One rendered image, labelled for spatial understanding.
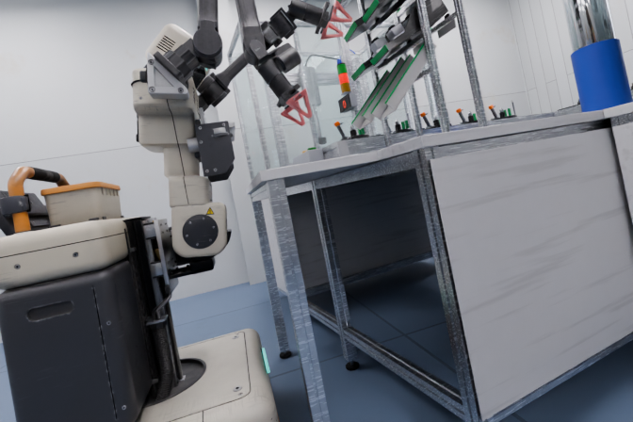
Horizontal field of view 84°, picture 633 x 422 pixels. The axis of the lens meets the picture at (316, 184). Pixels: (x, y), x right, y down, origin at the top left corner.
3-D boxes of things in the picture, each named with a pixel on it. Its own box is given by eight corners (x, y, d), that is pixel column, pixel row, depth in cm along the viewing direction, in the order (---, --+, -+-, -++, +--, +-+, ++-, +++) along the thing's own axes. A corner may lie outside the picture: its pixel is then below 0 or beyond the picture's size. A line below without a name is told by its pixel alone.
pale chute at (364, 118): (371, 122, 128) (362, 115, 127) (359, 130, 141) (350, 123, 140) (410, 63, 133) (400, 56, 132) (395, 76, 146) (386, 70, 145)
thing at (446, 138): (423, 148, 83) (420, 135, 83) (267, 192, 221) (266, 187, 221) (705, 103, 138) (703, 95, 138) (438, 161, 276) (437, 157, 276)
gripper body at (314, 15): (323, 19, 124) (303, 11, 122) (332, 2, 114) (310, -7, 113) (319, 36, 123) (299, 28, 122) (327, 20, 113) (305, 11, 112)
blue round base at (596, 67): (620, 109, 128) (605, 38, 128) (575, 121, 142) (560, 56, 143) (642, 105, 134) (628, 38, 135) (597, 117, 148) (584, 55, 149)
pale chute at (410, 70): (396, 110, 114) (384, 102, 113) (380, 120, 127) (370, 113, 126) (437, 45, 119) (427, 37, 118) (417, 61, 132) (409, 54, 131)
